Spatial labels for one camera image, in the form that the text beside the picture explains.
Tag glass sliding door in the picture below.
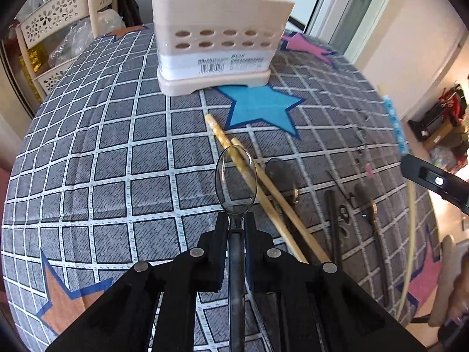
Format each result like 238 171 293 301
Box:
304 0 389 65

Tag beige plastic basket rack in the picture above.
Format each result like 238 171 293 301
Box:
15 0 121 96

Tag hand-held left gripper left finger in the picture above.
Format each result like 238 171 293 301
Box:
46 211 230 352

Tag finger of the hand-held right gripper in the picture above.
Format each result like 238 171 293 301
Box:
400 153 469 216

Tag cardboard box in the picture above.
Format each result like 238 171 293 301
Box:
407 110 457 151

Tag gold foil packet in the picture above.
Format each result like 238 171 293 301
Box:
18 44 48 99

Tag beige plastic utensil holder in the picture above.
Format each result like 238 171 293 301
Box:
151 0 295 96

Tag clear plastic bags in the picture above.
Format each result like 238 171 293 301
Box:
47 9 125 70

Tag wooden chopstick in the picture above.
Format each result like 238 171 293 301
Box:
204 114 309 264
230 137 332 264

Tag red and black bag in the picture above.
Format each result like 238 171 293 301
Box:
438 82 469 118

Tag silver spoon with black handle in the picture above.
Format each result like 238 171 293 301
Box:
354 183 390 307
264 157 299 208
215 146 257 352

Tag grey checked star tablecloth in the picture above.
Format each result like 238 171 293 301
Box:
0 22 446 352

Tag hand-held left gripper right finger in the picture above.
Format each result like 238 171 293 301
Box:
244 213 427 352

